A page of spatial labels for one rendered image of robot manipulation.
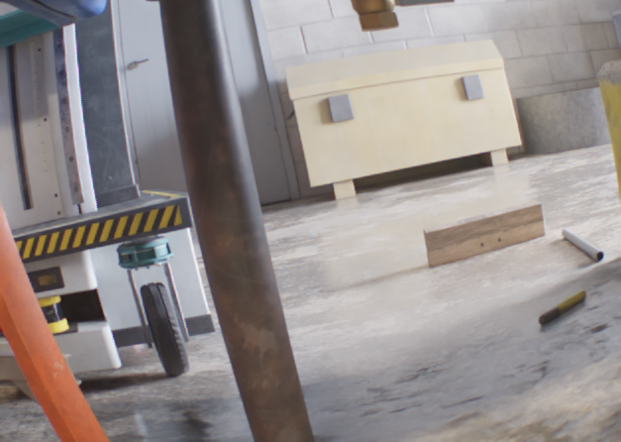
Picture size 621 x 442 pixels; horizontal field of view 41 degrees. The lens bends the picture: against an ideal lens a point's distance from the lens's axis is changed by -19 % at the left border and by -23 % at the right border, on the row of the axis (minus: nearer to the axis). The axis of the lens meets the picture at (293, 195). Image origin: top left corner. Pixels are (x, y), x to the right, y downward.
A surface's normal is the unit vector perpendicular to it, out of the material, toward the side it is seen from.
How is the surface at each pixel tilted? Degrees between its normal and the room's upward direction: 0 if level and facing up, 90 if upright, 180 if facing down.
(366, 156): 90
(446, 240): 90
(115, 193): 90
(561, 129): 90
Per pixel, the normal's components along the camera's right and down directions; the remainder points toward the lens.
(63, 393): 0.89, -0.22
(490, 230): -0.06, 0.07
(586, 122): -0.52, 0.16
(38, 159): 0.22, 0.01
